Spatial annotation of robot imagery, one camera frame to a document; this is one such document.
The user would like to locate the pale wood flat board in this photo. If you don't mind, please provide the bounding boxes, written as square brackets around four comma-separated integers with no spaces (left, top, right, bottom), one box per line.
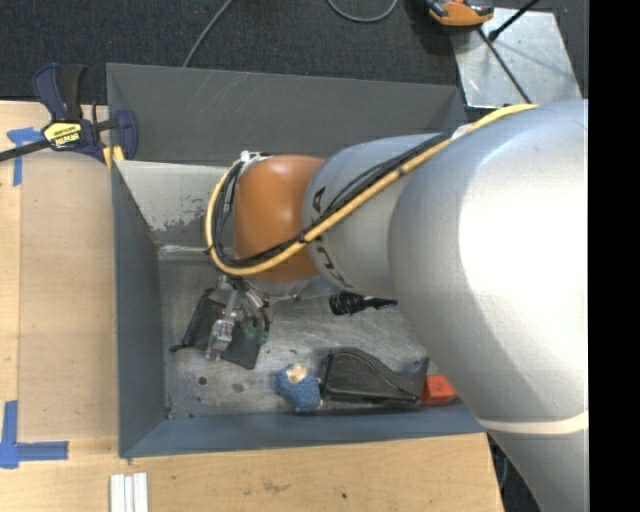
[17,149,121,444]

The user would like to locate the black shoe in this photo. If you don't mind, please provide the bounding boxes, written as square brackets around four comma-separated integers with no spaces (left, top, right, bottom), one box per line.
[318,346,432,404]

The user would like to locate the grey metal bin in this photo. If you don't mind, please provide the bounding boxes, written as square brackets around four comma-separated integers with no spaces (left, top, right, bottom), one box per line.
[105,62,489,460]

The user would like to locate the blue toy figure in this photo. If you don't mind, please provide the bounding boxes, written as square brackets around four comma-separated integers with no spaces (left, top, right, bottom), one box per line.
[273,362,324,415]

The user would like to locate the orange-red block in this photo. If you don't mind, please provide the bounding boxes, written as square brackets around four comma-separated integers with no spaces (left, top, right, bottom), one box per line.
[421,375,459,404]

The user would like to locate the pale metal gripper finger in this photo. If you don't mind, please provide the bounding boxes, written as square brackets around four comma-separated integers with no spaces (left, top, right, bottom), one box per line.
[204,320,225,362]
[219,309,238,352]

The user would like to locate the black flat pouch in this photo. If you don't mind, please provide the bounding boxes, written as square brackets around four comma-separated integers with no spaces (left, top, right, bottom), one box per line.
[169,287,264,371]

